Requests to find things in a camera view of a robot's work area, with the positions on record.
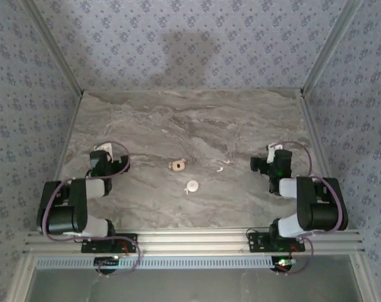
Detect white round earbud case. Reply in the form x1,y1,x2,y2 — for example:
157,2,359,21
183,179,200,195

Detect left black controller board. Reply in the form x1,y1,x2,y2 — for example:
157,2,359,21
94,256,121,269

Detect black controller board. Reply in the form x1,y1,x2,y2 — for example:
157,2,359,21
94,256,121,269
271,256,297,272

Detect right black controller board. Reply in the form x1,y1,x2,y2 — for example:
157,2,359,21
271,256,297,272

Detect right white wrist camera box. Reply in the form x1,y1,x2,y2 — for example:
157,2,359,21
265,143,284,164

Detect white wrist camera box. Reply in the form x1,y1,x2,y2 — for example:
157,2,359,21
94,142,113,158
265,143,284,164

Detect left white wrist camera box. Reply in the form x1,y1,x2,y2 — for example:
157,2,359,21
94,142,113,158

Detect aluminium table side rail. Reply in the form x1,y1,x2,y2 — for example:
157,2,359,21
53,92,84,182
298,93,333,179

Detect aluminium table end rail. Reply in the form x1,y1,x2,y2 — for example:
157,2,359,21
82,89,302,94

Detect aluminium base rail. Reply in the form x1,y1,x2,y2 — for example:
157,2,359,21
23,228,366,256

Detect grey slotted cable tray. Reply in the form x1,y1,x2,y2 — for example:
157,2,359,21
36,255,275,271

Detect aluminium frame post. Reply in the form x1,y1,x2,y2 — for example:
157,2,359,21
300,0,364,95
22,0,85,95

